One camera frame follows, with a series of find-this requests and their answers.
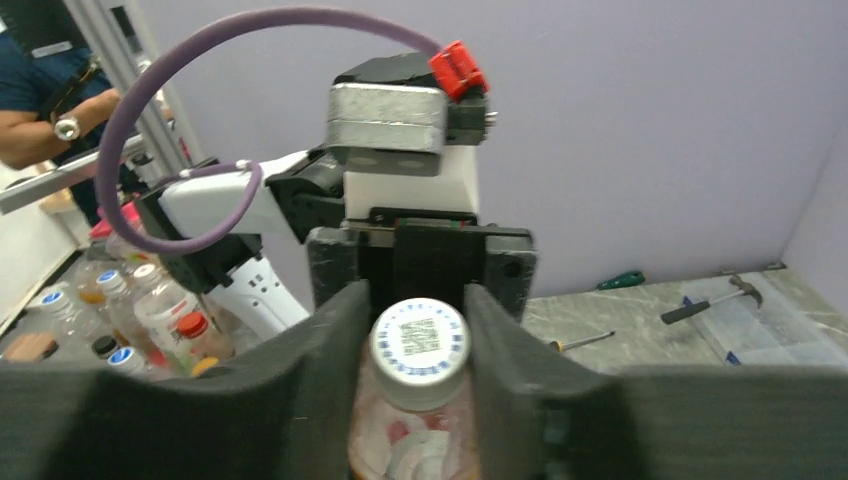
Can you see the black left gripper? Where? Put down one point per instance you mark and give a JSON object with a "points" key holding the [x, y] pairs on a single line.
{"points": [[407, 253]]}

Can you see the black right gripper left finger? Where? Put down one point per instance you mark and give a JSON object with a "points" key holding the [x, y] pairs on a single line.
{"points": [[279, 411]]}

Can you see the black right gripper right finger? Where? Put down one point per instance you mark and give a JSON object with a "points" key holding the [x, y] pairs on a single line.
{"points": [[540, 415]]}

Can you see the white tea bottle cap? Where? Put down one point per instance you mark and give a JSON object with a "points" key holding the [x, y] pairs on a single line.
{"points": [[420, 348]]}

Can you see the gold red tea bottle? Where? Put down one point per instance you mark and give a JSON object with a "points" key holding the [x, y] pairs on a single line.
{"points": [[388, 443]]}

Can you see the black yellow screwdriver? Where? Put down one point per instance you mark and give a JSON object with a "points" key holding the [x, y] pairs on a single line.
{"points": [[561, 347]]}

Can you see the claw hammer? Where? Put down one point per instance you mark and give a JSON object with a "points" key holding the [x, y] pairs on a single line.
{"points": [[743, 288]]}

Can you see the bottles on side table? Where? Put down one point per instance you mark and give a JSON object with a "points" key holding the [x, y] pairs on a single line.
{"points": [[163, 320]]}

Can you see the clear plastic organizer box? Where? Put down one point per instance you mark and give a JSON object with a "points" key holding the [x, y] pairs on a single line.
{"points": [[778, 333]]}

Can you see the person in blue shirt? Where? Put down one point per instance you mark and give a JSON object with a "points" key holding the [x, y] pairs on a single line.
{"points": [[53, 107]]}

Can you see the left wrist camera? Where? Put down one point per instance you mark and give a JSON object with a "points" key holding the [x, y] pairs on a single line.
{"points": [[407, 137]]}

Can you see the green handle screwdriver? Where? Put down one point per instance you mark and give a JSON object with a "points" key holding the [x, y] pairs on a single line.
{"points": [[625, 280]]}

